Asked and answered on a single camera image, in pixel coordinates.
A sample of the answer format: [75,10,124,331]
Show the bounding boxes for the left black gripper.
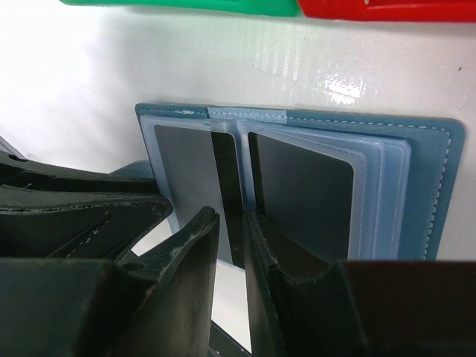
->
[1,154,173,260]

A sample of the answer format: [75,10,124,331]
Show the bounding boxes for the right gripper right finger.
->
[243,210,372,356]

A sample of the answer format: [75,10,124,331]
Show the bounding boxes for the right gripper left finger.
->
[112,206,220,356]

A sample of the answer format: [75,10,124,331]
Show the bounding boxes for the blue leather card holder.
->
[135,103,466,261]

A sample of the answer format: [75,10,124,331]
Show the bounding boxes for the green plastic bin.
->
[62,0,301,17]

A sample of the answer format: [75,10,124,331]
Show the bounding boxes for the red plastic bin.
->
[298,0,475,23]

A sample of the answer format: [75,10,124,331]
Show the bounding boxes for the dark grey card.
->
[155,125,244,268]

